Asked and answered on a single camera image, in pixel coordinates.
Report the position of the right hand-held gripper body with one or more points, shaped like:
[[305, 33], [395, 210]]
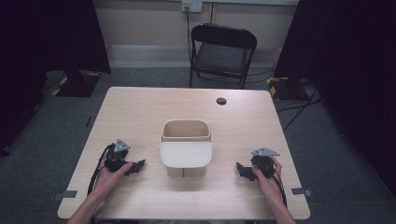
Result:
[[264, 160]]

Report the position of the person's right hand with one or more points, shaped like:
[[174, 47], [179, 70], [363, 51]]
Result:
[[269, 185]]

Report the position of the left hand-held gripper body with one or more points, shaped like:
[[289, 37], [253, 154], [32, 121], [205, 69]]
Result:
[[115, 158]]

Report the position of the grey tape strip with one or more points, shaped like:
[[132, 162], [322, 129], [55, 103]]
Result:
[[66, 194], [301, 191]]

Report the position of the black folding chair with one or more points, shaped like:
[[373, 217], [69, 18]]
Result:
[[221, 54]]

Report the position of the dark curtain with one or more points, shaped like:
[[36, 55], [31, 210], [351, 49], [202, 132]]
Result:
[[348, 62]]

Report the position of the black stand base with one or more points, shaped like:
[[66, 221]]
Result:
[[288, 88], [77, 85]]

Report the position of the person's left hand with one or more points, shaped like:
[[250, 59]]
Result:
[[107, 180]]

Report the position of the white wall socket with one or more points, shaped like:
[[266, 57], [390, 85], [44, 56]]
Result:
[[192, 5]]

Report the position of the beige box with lid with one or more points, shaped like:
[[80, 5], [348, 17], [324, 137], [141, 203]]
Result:
[[186, 154]]

